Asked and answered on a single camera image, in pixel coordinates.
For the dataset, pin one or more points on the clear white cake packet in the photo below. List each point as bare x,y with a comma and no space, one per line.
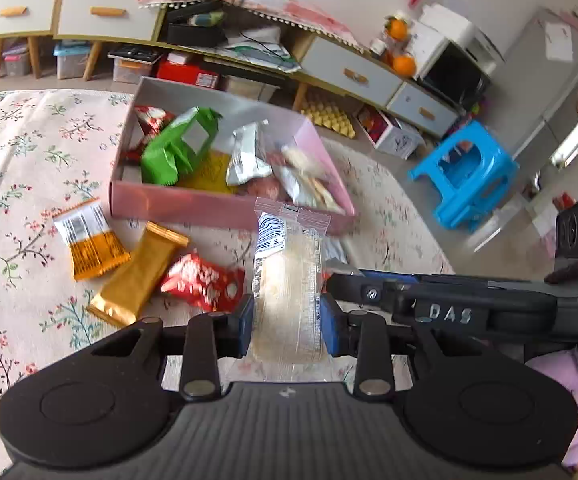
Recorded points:
301,157

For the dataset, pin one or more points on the blue plastic stool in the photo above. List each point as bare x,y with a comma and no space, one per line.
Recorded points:
472,174

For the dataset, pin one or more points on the silver oreo pack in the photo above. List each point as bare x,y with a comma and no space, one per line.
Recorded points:
248,158

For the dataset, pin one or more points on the black storage tray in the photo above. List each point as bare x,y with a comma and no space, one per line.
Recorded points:
197,24

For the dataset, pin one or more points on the orange fruits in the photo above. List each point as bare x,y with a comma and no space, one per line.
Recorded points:
396,37

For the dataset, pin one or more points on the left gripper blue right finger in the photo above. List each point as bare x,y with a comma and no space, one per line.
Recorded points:
340,330

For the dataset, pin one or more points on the white microwave oven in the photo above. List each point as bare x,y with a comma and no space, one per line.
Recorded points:
454,58

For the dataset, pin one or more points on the lotus root chip packet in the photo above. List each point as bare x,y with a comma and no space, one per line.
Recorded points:
94,247

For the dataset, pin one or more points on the pink cardboard box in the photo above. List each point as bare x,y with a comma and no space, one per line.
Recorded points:
204,199

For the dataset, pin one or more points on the white decorative box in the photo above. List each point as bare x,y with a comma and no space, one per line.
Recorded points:
388,134

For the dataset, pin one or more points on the wooden tv cabinet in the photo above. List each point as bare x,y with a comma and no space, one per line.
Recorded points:
268,40

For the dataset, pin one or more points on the pink nougat pack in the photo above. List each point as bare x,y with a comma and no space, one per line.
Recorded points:
270,186

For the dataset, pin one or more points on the yellow egg tray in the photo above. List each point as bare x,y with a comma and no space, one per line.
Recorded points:
329,115

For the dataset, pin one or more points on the gold snack bar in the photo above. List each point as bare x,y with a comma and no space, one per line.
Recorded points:
121,299

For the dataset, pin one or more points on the yellow snack packet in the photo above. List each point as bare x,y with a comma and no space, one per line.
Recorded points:
210,176

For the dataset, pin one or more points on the red candy bag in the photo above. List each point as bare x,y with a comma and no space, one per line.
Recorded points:
203,285
151,120

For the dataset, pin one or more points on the green snack pack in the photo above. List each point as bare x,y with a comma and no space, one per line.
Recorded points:
180,147

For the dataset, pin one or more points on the clear rice cracker pack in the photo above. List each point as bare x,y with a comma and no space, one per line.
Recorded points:
287,277

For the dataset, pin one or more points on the pale green biscuit packet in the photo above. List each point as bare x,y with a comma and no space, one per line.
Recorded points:
306,186

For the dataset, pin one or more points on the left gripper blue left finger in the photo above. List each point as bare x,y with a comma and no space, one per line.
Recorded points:
241,326

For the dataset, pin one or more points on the red shoe box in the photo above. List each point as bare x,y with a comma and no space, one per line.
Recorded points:
187,74

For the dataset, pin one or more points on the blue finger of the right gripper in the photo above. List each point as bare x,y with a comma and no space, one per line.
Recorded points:
385,276

